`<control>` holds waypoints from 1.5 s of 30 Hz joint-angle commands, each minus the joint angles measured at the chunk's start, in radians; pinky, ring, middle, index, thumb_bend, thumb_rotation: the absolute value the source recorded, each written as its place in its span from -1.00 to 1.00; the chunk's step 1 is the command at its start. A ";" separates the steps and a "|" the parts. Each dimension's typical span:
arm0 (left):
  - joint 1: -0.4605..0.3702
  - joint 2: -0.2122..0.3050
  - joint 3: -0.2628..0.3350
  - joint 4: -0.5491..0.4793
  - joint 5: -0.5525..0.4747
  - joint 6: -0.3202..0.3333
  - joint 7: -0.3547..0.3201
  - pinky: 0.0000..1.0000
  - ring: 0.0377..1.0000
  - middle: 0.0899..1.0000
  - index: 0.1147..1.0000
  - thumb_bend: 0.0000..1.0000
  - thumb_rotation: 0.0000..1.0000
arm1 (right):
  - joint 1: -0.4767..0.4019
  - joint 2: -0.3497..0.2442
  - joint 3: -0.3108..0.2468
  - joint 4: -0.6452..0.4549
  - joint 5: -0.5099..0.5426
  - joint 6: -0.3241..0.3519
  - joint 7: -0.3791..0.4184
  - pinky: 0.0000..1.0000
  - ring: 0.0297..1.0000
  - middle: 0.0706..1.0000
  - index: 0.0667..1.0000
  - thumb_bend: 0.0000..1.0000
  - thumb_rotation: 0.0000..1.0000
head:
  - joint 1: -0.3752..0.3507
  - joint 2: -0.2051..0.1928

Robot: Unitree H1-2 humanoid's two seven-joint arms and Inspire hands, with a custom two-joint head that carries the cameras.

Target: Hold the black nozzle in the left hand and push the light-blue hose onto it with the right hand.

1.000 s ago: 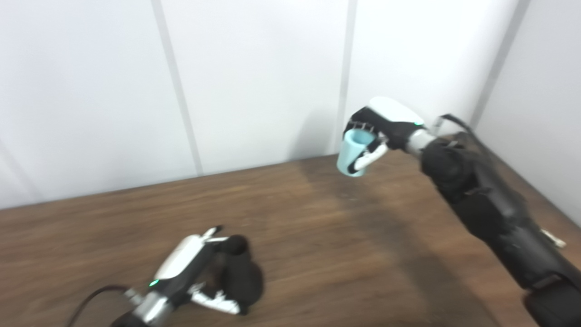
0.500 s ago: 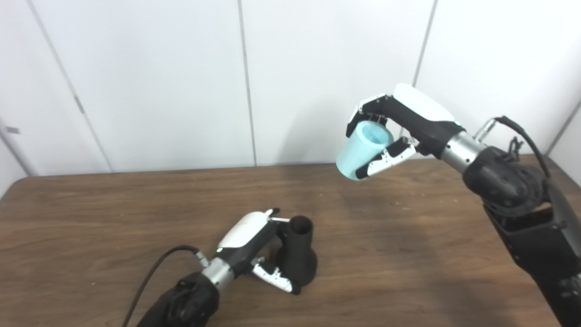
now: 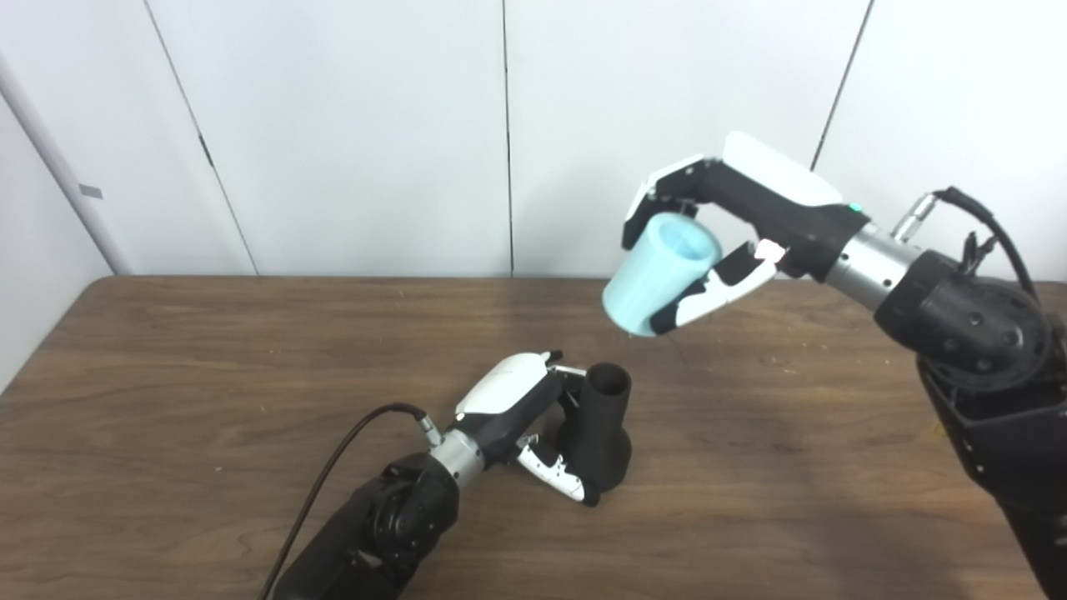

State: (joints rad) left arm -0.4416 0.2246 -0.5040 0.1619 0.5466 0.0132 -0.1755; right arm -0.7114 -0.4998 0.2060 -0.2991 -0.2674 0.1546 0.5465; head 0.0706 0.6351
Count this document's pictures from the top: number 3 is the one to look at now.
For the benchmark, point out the small grey wall tag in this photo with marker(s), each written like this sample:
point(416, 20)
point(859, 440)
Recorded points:
point(91, 191)

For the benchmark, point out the black nozzle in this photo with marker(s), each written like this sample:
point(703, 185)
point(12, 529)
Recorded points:
point(600, 442)

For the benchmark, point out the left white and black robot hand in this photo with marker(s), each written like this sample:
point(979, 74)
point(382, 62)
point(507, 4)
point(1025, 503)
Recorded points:
point(508, 392)

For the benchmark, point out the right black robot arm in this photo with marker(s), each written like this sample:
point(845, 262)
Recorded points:
point(967, 325)

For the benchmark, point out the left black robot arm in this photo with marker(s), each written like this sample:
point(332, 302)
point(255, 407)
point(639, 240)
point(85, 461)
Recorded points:
point(392, 525)

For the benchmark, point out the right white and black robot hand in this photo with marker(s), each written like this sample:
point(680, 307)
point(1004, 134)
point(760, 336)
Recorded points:
point(783, 208)

